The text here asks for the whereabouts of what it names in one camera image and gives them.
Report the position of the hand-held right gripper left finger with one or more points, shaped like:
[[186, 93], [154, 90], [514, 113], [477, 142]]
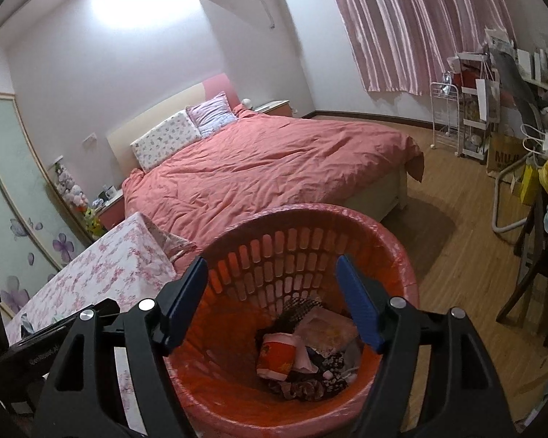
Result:
[[189, 301]]

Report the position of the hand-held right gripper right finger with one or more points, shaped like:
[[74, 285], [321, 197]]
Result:
[[356, 305]]

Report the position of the pinkish plastic wrapper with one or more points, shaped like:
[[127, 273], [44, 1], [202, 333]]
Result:
[[329, 328]]

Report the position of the black floral cloth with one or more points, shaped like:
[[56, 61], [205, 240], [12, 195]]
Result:
[[333, 367]]

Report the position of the red and white paper cup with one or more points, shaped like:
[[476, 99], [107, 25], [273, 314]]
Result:
[[278, 356]]

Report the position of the orange plastic basket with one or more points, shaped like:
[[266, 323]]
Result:
[[265, 237]]

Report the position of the light green wrapper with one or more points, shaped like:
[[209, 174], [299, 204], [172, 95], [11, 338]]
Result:
[[31, 324]]

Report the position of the pink floral tablecloth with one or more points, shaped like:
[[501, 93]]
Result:
[[96, 273]]

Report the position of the white bed base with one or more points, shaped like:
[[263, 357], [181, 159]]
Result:
[[383, 191]]

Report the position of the pink nightstand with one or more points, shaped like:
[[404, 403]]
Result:
[[274, 108], [112, 212]]

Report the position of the yellow green plush toy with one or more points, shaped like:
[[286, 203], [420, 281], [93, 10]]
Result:
[[93, 223]]

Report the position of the white mug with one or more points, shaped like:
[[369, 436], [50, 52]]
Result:
[[111, 191]]

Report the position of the bed with pink duvet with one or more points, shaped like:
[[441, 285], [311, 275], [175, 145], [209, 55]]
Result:
[[265, 164]]

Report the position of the flower print sliding wardrobe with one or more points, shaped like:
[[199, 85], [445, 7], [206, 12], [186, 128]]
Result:
[[23, 191]]

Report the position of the white floral pillow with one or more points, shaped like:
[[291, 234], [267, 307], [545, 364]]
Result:
[[166, 141]]

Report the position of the stack of plush toys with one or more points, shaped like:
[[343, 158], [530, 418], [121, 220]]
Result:
[[71, 187]]

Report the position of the dark wooden chair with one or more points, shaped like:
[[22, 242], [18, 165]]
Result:
[[525, 273]]

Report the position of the purple striped pillow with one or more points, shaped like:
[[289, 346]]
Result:
[[212, 114]]

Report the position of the cream and pink headboard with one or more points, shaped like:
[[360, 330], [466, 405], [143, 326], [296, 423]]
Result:
[[164, 105]]

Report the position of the white trolley cart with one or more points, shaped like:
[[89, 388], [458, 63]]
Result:
[[472, 132]]

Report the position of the yellow box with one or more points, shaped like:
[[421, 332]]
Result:
[[531, 187]]

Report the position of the brown paper bag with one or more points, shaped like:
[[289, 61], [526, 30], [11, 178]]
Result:
[[504, 155]]

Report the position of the pink striped curtain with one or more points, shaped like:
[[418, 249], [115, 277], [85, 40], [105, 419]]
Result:
[[406, 27]]

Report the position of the stack of books and papers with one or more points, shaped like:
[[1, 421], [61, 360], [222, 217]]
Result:
[[534, 64]]

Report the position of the white metal tube frame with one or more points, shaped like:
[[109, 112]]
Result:
[[497, 200]]

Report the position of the white wall socket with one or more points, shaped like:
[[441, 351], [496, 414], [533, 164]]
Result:
[[90, 139]]

